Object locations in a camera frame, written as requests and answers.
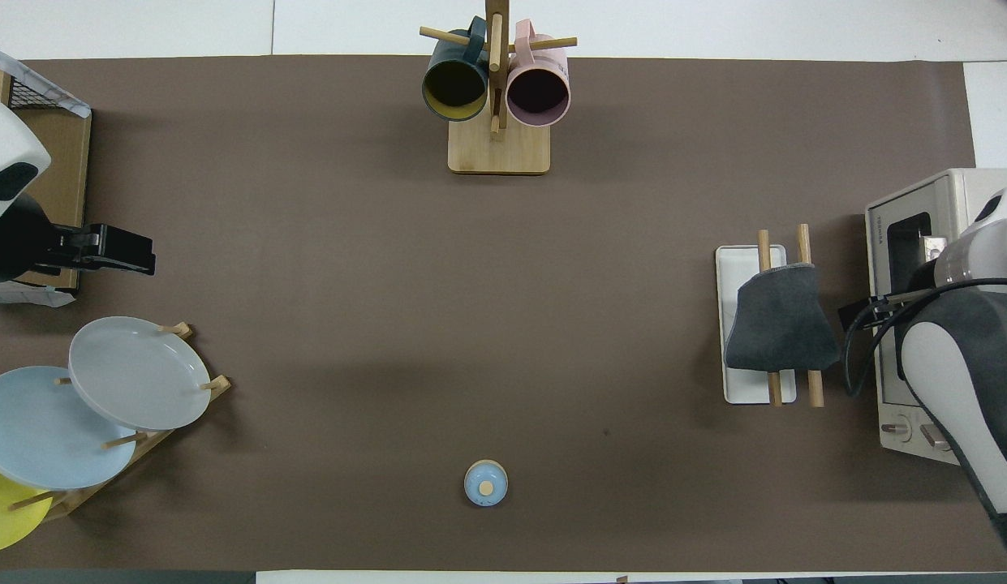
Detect wooden mug tree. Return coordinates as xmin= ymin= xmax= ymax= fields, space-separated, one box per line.
xmin=420 ymin=0 xmax=578 ymax=176

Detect white towel rack wooden bars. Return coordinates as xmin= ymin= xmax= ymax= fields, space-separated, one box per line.
xmin=715 ymin=224 xmax=825 ymax=408

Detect cream toaster oven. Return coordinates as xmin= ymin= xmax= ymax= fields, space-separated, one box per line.
xmin=865 ymin=168 xmax=1007 ymax=467

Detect pale grey plate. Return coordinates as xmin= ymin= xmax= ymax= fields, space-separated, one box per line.
xmin=68 ymin=316 xmax=213 ymax=432

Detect dark teal mug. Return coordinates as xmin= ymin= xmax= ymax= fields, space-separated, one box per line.
xmin=422 ymin=16 xmax=490 ymax=122

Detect light blue plate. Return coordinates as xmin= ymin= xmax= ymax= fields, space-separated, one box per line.
xmin=0 ymin=366 xmax=137 ymax=490

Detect purple and grey towel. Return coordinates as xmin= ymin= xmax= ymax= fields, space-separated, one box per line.
xmin=724 ymin=264 xmax=842 ymax=374

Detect black wire basket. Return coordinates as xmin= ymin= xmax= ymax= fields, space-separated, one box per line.
xmin=2 ymin=77 xmax=45 ymax=110

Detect yellow plate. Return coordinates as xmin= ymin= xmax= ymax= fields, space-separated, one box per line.
xmin=0 ymin=462 xmax=54 ymax=556

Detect small blue lidded jar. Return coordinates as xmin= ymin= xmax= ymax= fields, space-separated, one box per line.
xmin=464 ymin=459 xmax=509 ymax=508

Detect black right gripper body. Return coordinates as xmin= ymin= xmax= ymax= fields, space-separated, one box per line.
xmin=883 ymin=261 xmax=944 ymax=327

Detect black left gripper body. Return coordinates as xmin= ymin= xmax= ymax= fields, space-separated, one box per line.
xmin=0 ymin=195 xmax=66 ymax=285

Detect wooden shelf unit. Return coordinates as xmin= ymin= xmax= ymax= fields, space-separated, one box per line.
xmin=0 ymin=63 xmax=93 ymax=293

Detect pink mug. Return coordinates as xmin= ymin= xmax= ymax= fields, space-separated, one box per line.
xmin=506 ymin=20 xmax=571 ymax=128

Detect wooden plate rack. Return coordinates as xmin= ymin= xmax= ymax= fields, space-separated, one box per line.
xmin=8 ymin=322 xmax=232 ymax=520

